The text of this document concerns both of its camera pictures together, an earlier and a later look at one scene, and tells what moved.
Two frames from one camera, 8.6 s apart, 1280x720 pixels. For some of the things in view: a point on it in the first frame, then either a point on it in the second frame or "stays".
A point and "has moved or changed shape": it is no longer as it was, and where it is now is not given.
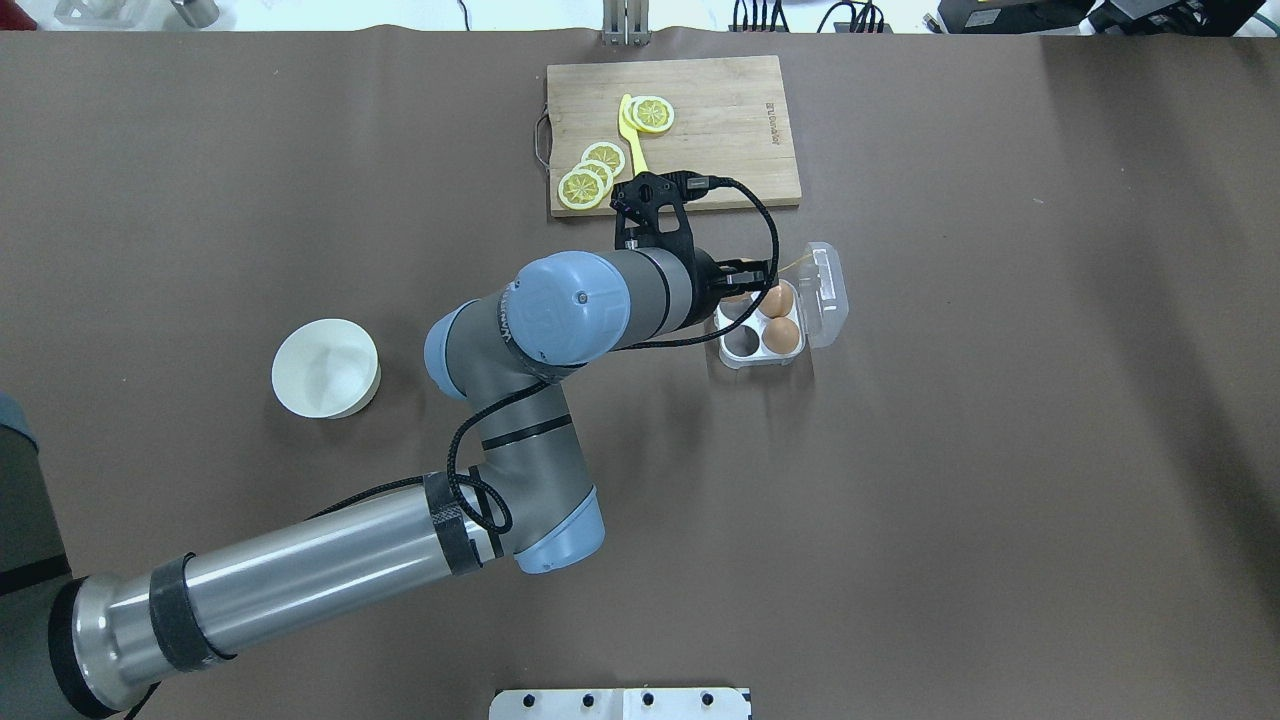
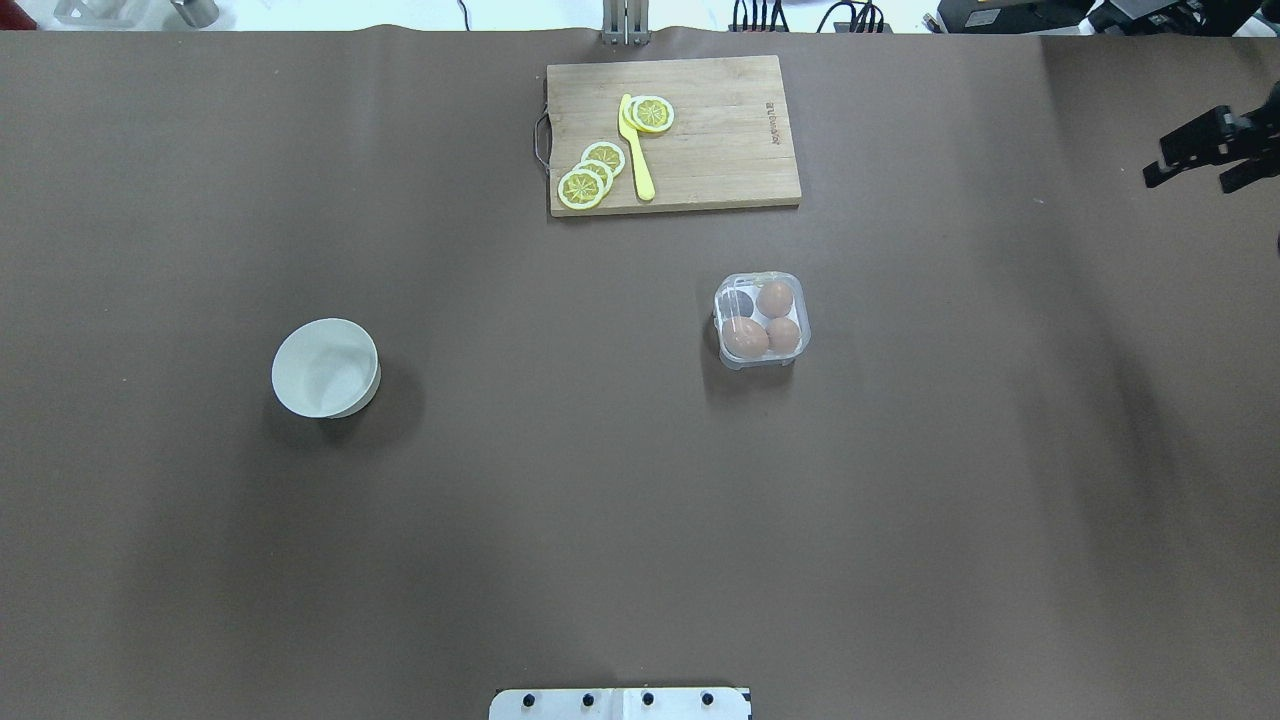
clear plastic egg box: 804,307 has moved or changed shape
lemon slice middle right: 599,168 stays
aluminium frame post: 625,23 stays
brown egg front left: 776,302 stays
